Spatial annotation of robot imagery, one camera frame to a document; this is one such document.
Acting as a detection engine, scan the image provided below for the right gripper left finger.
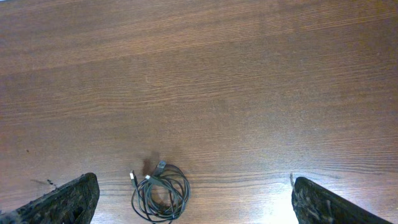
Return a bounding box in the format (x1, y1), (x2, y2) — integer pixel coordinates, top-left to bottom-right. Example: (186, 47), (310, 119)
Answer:
(1, 172), (100, 224)

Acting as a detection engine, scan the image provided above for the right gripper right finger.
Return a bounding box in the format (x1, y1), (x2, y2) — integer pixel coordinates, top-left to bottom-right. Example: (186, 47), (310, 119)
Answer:
(290, 177), (391, 224)

